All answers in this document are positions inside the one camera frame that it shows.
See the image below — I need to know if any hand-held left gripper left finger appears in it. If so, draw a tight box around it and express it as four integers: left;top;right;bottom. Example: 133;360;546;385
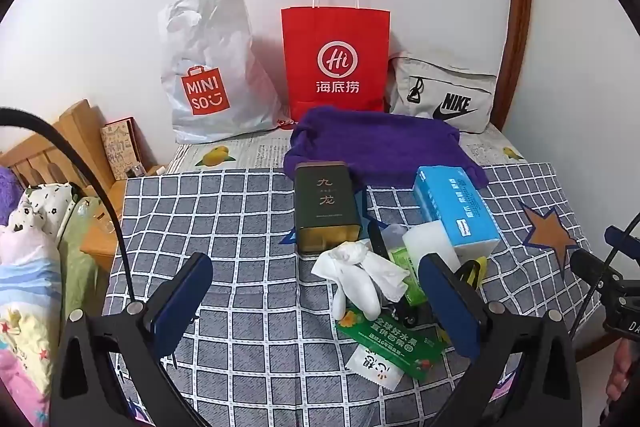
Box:
52;252;215;427

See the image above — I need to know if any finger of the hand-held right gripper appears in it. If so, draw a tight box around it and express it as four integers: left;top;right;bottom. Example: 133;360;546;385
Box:
604;226;640;258
570;248;626;303

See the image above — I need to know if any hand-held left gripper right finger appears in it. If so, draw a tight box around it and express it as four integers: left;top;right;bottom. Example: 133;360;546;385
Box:
419;253;586;427

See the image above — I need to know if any yellow pouch with black stripes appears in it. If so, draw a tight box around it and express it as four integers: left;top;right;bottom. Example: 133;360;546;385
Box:
457;256;488;290

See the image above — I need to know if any green wet wipes packet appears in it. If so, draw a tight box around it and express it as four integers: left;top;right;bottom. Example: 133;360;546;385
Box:
387;244;427;307

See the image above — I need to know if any green fruit print packet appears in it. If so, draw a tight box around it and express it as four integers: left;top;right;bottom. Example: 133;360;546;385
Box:
336;304;448;383

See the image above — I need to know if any white sponge block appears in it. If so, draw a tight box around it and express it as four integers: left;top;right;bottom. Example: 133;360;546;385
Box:
402;219;461;275

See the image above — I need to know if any white cloth with green trim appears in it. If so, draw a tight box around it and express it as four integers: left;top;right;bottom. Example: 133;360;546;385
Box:
311;241;410;304

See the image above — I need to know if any white glove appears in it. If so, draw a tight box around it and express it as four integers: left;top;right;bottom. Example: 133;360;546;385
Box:
330;254;383;317

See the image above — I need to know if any small white sachet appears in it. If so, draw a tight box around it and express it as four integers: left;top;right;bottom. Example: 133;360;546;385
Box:
345;344;405;390

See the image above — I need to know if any purple towel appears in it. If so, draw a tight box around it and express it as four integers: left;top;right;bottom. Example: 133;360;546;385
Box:
283;106;489;188

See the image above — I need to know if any person's right hand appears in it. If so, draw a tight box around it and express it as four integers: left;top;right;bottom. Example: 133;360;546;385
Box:
606;342;640;413

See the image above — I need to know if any small black object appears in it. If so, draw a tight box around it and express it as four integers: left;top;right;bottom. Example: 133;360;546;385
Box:
392;297;432;327

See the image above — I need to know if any grey checked blanket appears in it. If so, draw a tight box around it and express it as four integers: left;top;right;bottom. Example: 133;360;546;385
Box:
102;163;601;427

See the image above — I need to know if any wooden bedside table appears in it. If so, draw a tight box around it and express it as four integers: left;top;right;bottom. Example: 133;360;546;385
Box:
80;164;168;273

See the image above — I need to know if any blue tissue pack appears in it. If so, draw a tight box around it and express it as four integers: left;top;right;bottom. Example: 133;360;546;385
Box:
413;166;502;258

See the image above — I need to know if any light green cloth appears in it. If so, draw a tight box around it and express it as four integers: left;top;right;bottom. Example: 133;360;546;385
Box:
55;202;101;310

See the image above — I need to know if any clear glass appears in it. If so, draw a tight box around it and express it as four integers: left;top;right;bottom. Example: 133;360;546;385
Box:
75;197;118;238

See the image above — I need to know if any pastel printed quilt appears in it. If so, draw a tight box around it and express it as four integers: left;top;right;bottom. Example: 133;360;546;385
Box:
0;227;68;413

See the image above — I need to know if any dark green tea tin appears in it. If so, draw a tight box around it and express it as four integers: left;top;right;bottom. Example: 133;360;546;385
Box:
293;161;363;255

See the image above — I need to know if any fruit print bedsheet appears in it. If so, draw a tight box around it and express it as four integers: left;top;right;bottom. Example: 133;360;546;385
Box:
167;119;526;172

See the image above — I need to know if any patterned book box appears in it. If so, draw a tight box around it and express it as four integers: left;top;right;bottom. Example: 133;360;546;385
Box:
100;117;146;180

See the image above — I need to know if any white floral pillow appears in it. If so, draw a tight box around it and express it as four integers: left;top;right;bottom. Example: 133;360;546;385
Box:
7;184;76;240

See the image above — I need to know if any purple plush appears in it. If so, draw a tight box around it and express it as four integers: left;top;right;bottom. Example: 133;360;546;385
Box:
0;167;26;228

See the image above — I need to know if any wooden headboard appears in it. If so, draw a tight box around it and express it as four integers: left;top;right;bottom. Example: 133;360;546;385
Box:
0;99;126;218

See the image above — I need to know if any grey canvas bag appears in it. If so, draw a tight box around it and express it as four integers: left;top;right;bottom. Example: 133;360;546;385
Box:
387;51;498;135

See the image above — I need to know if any white plastic shopping bag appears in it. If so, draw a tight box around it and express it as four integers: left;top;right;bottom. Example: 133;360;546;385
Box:
158;0;283;145

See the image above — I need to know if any red paper bag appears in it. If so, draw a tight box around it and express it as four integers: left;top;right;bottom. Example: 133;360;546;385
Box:
280;0;392;120

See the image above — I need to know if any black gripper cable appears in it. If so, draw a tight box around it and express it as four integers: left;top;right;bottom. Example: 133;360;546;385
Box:
0;107;137;314
564;213;640;339

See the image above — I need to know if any brown curved wooden frame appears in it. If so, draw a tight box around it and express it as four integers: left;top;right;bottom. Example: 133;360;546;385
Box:
492;0;534;130

